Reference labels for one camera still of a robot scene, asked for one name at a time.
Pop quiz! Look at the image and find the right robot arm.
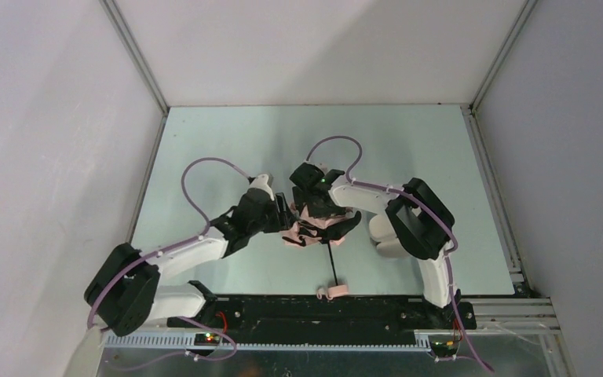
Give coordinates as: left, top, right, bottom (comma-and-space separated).
284, 163, 457, 309

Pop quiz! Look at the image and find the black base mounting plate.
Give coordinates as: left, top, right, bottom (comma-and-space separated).
194, 295, 477, 346

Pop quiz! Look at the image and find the controller board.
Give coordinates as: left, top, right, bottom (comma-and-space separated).
429, 341, 460, 362
193, 332, 222, 346

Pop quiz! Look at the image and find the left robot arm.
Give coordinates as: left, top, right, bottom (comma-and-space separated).
84, 188, 294, 336

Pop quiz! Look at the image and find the aluminium frame rail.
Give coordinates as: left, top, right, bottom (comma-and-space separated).
88, 296, 563, 355

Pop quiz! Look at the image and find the left controller board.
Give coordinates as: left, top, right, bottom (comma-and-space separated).
193, 332, 222, 346

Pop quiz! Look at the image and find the right controller board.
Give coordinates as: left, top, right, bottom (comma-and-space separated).
429, 341, 460, 362

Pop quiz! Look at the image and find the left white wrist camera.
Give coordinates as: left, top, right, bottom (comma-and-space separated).
249, 173, 275, 201

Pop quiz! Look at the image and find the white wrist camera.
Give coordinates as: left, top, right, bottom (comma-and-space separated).
318, 164, 345, 185
249, 173, 275, 201

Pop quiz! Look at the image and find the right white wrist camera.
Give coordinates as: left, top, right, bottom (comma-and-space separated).
318, 164, 345, 185

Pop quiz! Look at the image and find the pink folding umbrella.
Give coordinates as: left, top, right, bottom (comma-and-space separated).
280, 204, 362, 301

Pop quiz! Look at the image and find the white oval storage case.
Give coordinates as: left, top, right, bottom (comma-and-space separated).
368, 214, 405, 258

